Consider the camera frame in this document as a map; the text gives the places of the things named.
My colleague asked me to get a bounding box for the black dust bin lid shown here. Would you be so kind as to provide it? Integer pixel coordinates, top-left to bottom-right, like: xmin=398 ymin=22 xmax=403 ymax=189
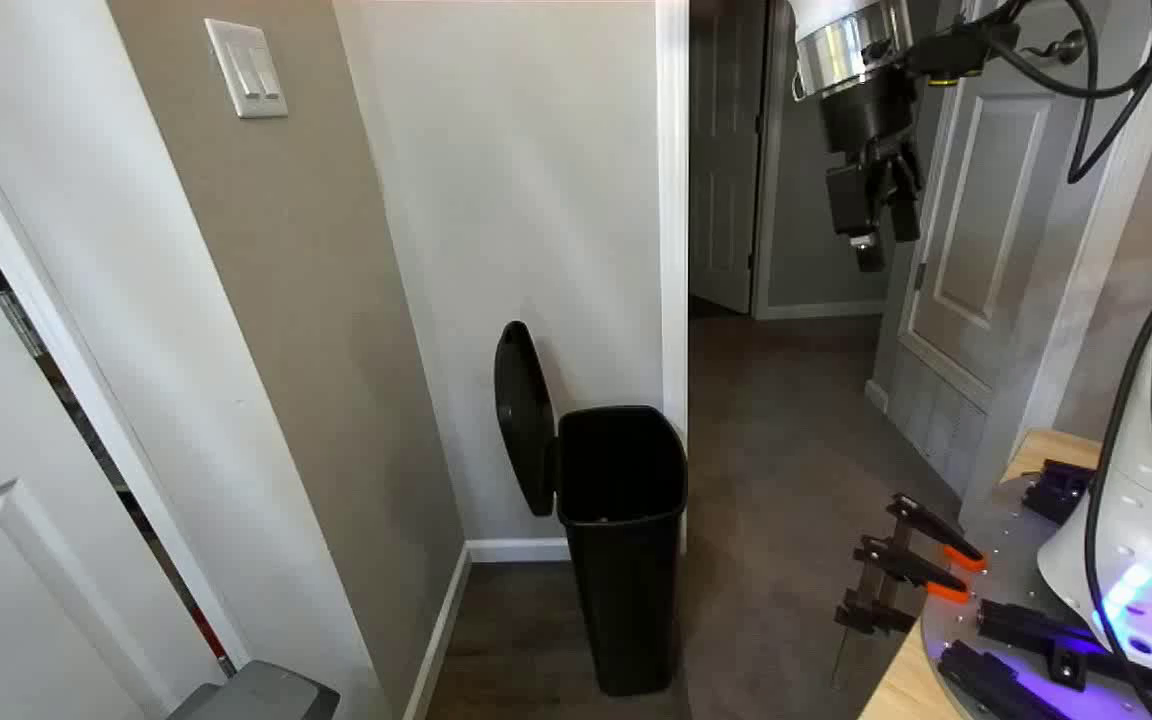
xmin=492 ymin=315 xmax=565 ymax=520

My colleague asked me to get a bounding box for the black dust bin body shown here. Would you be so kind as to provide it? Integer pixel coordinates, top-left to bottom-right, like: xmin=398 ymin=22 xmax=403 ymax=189
xmin=556 ymin=406 xmax=691 ymax=701

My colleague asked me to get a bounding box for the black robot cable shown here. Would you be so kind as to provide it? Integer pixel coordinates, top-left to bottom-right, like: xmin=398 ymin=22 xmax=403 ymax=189
xmin=912 ymin=0 xmax=1152 ymax=720

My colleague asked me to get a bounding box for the black base mounting clamp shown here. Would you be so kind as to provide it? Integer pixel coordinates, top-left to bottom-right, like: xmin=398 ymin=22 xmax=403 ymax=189
xmin=1019 ymin=456 xmax=1100 ymax=527
xmin=933 ymin=642 xmax=1050 ymax=720
xmin=971 ymin=598 xmax=1115 ymax=672

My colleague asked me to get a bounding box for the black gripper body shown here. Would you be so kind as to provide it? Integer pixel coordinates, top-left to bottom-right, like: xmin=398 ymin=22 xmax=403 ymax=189
xmin=815 ymin=69 xmax=930 ymax=245

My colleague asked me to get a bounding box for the black orange bar clamp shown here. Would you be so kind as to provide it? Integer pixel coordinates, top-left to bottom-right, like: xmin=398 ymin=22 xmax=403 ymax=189
xmin=852 ymin=533 xmax=977 ymax=608
xmin=884 ymin=488 xmax=994 ymax=577
xmin=834 ymin=592 xmax=921 ymax=642

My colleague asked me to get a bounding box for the white panel door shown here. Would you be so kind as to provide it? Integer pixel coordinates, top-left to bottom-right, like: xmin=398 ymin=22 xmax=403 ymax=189
xmin=0 ymin=197 xmax=229 ymax=720

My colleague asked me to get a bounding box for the grey lidded trash can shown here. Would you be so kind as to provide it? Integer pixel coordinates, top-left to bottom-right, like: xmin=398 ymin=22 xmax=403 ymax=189
xmin=169 ymin=656 xmax=345 ymax=720

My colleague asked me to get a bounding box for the grey metal base plate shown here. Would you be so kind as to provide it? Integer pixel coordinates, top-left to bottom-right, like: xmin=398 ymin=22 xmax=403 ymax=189
xmin=917 ymin=478 xmax=1152 ymax=720

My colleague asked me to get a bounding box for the white light switch plate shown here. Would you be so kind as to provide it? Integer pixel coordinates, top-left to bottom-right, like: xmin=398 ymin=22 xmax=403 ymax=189
xmin=199 ymin=13 xmax=293 ymax=126

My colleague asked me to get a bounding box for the panel door with lever handle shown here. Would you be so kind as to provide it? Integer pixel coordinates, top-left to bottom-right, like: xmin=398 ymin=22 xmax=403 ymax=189
xmin=866 ymin=0 xmax=1147 ymax=505

